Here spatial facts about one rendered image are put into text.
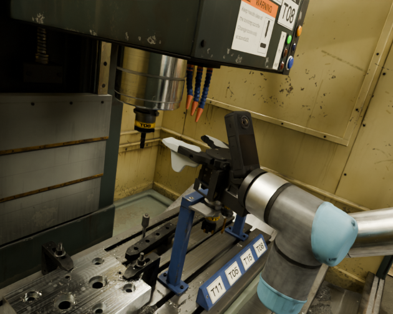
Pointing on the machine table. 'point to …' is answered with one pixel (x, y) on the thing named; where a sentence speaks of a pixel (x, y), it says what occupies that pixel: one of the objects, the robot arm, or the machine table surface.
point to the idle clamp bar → (164, 232)
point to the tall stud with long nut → (145, 223)
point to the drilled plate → (141, 289)
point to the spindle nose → (149, 79)
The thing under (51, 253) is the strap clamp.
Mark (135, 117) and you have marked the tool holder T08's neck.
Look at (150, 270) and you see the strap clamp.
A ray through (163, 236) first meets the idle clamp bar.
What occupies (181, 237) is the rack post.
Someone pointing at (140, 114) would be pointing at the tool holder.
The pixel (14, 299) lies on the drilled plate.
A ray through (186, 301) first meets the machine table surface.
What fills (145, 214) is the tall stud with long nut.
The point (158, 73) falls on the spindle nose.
